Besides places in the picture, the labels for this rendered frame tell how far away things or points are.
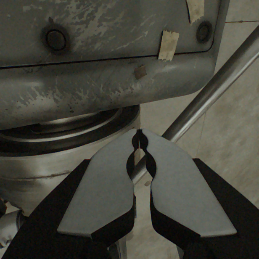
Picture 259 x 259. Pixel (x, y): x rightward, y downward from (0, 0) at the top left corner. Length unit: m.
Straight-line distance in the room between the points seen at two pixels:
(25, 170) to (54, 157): 0.04
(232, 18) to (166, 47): 2.08
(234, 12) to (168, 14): 2.09
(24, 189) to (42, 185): 0.03
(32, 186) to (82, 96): 0.15
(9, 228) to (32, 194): 0.26
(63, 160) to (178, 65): 0.18
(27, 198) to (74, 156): 0.10
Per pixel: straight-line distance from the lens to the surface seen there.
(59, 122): 0.25
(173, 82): 0.21
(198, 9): 0.21
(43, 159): 0.22
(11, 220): 0.53
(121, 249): 1.43
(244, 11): 2.39
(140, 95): 0.20
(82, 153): 0.22
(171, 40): 0.19
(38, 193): 0.27
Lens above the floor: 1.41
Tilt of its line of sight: 54 degrees down
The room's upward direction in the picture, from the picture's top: 139 degrees clockwise
